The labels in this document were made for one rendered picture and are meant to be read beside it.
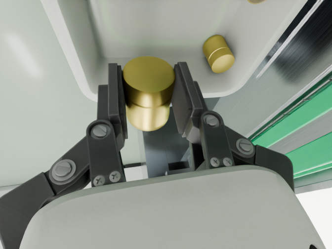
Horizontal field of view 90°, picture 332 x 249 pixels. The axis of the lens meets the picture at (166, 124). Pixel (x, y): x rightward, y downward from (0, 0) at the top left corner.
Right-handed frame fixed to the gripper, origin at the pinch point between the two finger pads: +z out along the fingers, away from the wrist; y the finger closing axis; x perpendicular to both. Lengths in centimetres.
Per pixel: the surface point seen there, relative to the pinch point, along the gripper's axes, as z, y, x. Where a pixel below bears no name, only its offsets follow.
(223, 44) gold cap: 13.2, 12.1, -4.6
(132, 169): 104, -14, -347
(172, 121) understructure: 44, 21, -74
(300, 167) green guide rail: -3.2, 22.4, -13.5
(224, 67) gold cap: 11.1, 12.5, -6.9
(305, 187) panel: -5.3, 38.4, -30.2
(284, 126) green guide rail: 3.2, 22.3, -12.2
